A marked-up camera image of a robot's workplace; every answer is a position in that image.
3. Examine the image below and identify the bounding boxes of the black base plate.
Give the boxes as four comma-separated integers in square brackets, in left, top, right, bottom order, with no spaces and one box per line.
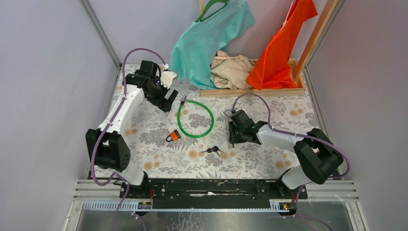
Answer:
[119,179,308,208]

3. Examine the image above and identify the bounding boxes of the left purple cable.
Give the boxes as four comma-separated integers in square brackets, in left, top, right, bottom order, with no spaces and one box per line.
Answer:
[90,48,169,231]

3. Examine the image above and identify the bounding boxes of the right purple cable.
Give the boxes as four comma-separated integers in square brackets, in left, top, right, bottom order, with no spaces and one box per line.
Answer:
[231,93,352,231]

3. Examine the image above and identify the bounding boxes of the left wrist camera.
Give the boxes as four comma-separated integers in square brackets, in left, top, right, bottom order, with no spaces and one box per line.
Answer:
[159,64,178,89]

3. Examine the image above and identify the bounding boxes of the green clothes hanger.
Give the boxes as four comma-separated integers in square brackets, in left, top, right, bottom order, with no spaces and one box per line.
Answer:
[195,0,229,23]

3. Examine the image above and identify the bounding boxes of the black headed keys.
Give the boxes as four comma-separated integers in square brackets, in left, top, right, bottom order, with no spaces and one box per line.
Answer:
[201,146,221,157]

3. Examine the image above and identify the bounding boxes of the wooden post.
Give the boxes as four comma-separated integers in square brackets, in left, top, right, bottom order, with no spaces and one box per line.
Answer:
[293,0,339,83]

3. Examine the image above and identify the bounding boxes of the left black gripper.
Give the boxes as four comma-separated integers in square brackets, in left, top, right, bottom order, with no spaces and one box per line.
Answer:
[144,77,177,112]

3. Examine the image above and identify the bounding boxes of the green cable lock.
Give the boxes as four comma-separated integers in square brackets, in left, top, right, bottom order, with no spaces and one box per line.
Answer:
[177,95,215,139]

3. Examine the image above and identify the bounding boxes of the floral table mat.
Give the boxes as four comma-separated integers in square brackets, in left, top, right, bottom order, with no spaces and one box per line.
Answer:
[124,80,319,179]

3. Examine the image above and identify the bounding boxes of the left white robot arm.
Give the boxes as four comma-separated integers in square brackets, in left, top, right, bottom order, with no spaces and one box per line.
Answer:
[85,60,178,198]

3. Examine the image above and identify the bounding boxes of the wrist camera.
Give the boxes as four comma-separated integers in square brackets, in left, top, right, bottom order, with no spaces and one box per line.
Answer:
[159,64,178,89]
[223,108,236,120]

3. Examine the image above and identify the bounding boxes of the orange black small padlock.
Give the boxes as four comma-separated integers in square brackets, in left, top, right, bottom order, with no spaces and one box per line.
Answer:
[166,130,181,142]

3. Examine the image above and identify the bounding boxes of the teal shirt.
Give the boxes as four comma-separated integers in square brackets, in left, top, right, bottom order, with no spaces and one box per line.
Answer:
[169,0,255,90]

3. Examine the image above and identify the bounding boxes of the orange shirt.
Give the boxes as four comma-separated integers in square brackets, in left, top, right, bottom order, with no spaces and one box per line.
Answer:
[246,0,318,90]

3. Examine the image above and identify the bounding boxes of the beige crumpled cloth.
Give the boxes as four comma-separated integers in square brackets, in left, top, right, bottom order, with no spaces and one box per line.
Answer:
[210,50,255,90]

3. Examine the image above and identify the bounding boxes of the white slotted cable duct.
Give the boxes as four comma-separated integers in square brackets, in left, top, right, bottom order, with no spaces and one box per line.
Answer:
[83,200,290,213]

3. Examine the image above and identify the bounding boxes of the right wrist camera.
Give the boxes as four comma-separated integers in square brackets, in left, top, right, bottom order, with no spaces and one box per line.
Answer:
[223,108,236,120]

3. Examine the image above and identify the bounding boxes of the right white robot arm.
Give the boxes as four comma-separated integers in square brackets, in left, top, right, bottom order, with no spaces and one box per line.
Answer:
[229,110,344,198]

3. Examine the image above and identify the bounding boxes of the wooden tray frame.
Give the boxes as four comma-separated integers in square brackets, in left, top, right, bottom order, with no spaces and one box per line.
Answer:
[200,59,306,98]

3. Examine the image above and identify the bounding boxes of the purple cable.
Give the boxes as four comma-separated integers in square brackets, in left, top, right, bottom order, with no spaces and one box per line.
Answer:
[231,93,352,231]
[90,48,169,231]

